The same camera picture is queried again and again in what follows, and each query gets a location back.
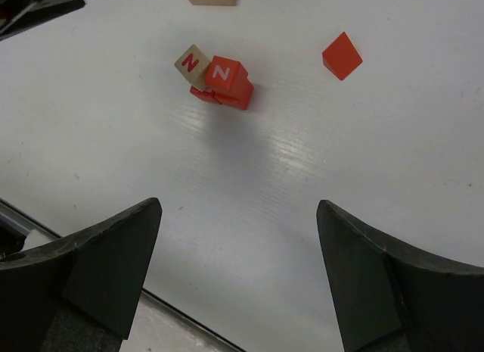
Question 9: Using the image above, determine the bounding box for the red cube letter R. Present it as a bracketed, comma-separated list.
[214, 79, 254, 111]

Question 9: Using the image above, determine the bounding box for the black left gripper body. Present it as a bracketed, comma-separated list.
[1, 0, 85, 40]

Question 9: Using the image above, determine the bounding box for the red cube white letter N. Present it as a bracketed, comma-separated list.
[205, 56, 248, 95]

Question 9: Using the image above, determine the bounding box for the red cube white pattern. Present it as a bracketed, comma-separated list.
[190, 86, 220, 104]

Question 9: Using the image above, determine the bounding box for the natural wood cube red N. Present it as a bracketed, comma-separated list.
[175, 45, 211, 91]

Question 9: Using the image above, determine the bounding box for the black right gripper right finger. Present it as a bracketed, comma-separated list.
[316, 200, 483, 351]

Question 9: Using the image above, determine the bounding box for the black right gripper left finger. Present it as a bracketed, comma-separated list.
[0, 197, 163, 352]

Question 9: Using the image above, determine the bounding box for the plain red wood block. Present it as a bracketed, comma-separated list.
[322, 32, 363, 81]

